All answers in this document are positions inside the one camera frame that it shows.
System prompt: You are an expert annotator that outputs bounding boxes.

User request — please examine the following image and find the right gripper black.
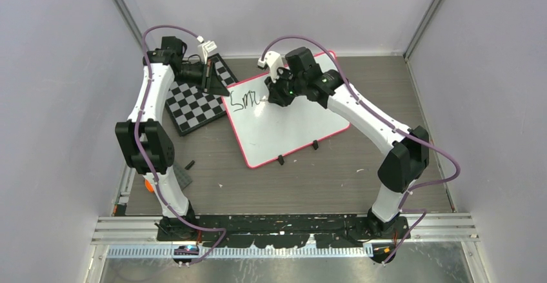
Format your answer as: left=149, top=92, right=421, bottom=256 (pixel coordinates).
left=265, top=66, right=306, bottom=106

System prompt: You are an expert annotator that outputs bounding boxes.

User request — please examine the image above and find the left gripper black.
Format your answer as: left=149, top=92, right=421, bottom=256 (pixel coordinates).
left=175, top=60, right=231, bottom=97

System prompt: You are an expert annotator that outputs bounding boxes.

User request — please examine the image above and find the whiteboard with pink frame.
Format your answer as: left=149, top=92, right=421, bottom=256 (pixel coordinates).
left=222, top=72, right=350, bottom=168

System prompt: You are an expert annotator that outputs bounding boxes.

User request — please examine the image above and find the black marker cap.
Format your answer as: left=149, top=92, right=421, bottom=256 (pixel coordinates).
left=184, top=160, right=195, bottom=170

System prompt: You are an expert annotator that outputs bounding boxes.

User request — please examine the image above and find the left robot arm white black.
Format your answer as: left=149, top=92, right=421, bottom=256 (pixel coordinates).
left=115, top=36, right=228, bottom=240

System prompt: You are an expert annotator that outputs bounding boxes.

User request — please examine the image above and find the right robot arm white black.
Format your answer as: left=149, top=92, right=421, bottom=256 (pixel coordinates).
left=257, top=47, right=430, bottom=239

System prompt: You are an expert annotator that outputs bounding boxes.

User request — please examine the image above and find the black white chessboard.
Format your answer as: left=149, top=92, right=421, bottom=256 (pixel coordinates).
left=165, top=69, right=226, bottom=136

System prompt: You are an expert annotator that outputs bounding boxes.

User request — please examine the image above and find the grey studded baseplate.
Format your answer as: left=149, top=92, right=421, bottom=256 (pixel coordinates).
left=173, top=162, right=193, bottom=190

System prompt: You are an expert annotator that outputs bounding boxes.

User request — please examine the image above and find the orange curved brick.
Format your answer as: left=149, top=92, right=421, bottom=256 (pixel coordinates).
left=144, top=180, right=154, bottom=193

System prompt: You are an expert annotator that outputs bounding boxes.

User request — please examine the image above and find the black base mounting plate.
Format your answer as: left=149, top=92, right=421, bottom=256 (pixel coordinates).
left=155, top=214, right=409, bottom=249

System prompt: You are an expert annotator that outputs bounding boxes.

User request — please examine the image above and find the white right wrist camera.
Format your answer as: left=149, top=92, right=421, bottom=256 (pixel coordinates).
left=257, top=51, right=284, bottom=83

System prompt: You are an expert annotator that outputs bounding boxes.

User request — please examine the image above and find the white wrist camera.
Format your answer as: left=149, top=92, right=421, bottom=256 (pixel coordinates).
left=197, top=35, right=217, bottom=63
left=257, top=51, right=284, bottom=83

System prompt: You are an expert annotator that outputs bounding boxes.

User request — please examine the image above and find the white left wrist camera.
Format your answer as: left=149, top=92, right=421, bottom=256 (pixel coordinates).
left=197, top=35, right=217, bottom=63

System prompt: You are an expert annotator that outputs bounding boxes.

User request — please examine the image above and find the black wire whiteboard stand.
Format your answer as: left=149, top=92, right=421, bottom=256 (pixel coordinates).
left=277, top=140, right=320, bottom=166

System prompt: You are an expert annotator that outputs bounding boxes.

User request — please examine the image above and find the aluminium frame rail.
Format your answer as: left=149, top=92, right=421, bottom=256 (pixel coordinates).
left=92, top=213, right=479, bottom=260

